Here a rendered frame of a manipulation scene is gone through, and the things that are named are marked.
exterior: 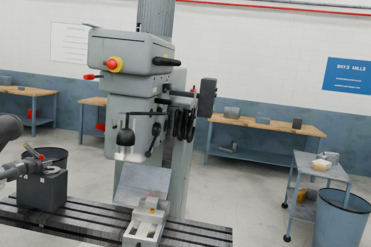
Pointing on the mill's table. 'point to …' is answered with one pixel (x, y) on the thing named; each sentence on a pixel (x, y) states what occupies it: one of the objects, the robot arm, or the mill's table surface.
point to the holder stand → (43, 188)
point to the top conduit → (165, 62)
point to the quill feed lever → (154, 137)
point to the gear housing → (132, 84)
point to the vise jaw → (144, 213)
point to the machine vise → (146, 229)
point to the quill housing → (146, 138)
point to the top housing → (128, 50)
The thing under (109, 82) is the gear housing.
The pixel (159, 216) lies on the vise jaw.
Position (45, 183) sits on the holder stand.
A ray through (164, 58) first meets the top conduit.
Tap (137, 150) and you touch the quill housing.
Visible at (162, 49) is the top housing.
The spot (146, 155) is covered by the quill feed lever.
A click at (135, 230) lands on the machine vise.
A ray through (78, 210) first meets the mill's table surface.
